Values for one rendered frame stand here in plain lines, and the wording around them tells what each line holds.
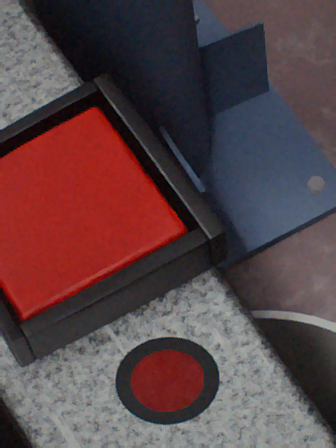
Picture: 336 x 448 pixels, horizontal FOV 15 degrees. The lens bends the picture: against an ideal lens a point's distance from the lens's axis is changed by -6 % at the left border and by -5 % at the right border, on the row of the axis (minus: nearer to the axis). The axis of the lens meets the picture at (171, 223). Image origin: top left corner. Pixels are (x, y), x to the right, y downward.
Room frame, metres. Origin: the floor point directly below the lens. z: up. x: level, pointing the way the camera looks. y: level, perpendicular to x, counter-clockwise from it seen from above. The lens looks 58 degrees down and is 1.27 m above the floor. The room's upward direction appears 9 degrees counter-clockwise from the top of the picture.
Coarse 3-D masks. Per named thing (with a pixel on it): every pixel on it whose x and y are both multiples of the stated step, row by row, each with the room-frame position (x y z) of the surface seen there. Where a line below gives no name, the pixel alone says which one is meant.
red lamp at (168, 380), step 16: (160, 352) 0.18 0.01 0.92; (176, 352) 0.18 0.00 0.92; (144, 368) 0.17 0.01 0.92; (160, 368) 0.17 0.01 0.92; (176, 368) 0.17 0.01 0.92; (192, 368) 0.17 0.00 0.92; (144, 384) 0.17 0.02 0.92; (160, 384) 0.17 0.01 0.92; (176, 384) 0.17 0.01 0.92; (192, 384) 0.16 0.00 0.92; (144, 400) 0.16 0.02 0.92; (160, 400) 0.16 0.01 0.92; (176, 400) 0.16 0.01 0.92; (192, 400) 0.16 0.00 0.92
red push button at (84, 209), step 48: (48, 144) 0.25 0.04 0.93; (96, 144) 0.25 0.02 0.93; (0, 192) 0.24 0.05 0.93; (48, 192) 0.23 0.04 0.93; (96, 192) 0.23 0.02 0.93; (144, 192) 0.23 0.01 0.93; (0, 240) 0.22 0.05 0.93; (48, 240) 0.22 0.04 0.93; (96, 240) 0.21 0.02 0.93; (144, 240) 0.21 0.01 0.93; (48, 288) 0.20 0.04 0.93
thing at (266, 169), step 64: (64, 0) 0.84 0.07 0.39; (128, 0) 0.83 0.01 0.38; (192, 0) 0.89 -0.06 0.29; (128, 64) 0.82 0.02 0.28; (192, 64) 0.87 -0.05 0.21; (256, 64) 0.96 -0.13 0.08; (192, 128) 0.85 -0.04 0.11; (256, 128) 0.91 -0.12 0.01; (256, 192) 0.82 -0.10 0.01; (320, 192) 0.81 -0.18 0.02
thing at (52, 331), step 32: (64, 96) 0.27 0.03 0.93; (96, 96) 0.27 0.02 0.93; (32, 128) 0.26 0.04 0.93; (128, 128) 0.25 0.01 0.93; (160, 160) 0.24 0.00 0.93; (192, 192) 0.22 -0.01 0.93; (192, 224) 0.21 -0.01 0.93; (160, 256) 0.20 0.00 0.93; (192, 256) 0.20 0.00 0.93; (224, 256) 0.21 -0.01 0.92; (96, 288) 0.19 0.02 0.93; (128, 288) 0.19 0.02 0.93; (160, 288) 0.20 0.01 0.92; (0, 320) 0.19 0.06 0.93; (32, 320) 0.19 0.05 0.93; (64, 320) 0.19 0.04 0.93; (96, 320) 0.19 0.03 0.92; (32, 352) 0.18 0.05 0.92
